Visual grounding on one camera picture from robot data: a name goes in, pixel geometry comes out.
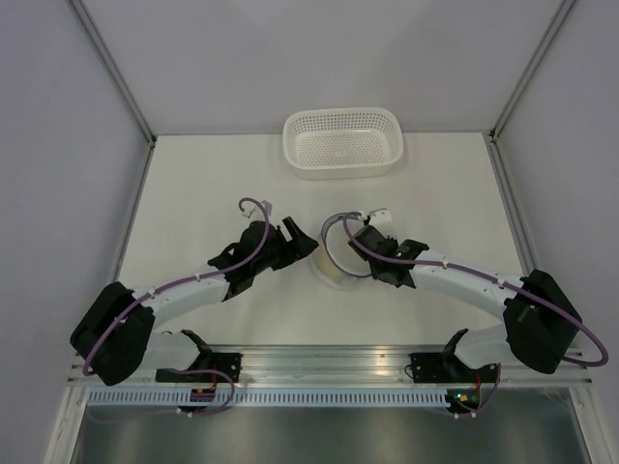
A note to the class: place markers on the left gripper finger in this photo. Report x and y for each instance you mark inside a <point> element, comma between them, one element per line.
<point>296,252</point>
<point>299,239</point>

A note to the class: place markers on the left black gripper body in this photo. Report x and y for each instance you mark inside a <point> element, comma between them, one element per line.
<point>278,254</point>

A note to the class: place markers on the round white mesh laundry bag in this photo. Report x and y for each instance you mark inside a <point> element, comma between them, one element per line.
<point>334,261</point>

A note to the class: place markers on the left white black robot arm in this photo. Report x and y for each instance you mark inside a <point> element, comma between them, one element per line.
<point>119,332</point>

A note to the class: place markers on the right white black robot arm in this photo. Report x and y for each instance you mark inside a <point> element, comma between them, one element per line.
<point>537,321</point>

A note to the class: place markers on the white perforated plastic basket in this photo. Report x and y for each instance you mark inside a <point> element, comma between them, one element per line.
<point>342,143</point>

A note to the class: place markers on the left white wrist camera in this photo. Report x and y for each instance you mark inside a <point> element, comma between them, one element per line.
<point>257,210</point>

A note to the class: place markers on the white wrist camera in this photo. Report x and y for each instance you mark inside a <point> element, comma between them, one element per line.
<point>378,218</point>
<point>257,210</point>

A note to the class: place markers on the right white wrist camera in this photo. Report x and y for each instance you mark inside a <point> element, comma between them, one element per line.
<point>378,218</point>

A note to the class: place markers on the aluminium mounting rail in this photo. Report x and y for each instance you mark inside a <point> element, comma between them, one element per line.
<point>342,366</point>

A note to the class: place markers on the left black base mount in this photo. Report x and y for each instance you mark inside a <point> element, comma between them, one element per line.
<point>220,365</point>

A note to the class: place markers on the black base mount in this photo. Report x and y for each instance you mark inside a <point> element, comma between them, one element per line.
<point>428,368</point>
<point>220,365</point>

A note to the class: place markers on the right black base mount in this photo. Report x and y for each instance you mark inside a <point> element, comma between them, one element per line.
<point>428,368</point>

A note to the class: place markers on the white slotted cable duct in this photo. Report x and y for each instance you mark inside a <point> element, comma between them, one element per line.
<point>281,397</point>

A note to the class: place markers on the left aluminium frame post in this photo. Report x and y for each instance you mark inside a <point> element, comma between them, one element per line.
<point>96,40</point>

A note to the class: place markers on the aluminium frame post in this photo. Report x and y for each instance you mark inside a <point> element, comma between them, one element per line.
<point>561,15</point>
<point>96,40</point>

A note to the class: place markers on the right aluminium frame post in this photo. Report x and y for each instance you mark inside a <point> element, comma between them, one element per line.
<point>561,15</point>

